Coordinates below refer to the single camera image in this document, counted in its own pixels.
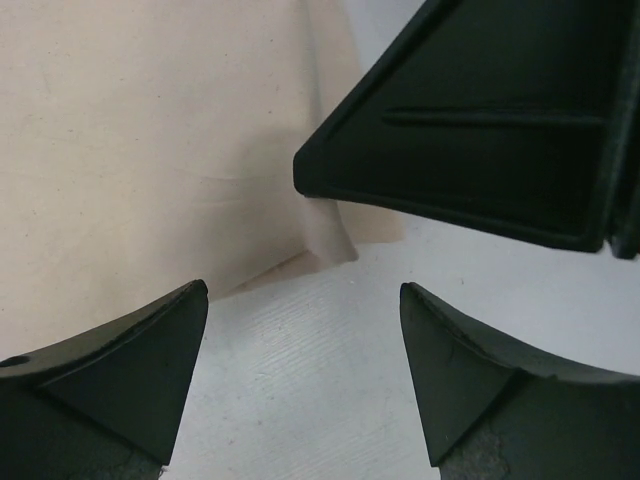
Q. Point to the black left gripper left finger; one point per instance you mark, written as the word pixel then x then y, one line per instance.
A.
pixel 107 403

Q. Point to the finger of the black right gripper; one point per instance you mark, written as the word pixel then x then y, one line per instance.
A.
pixel 515 118

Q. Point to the beige cloth wrap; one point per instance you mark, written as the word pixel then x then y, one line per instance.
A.
pixel 145 144

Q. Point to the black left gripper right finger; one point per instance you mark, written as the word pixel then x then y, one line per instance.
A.
pixel 494 407

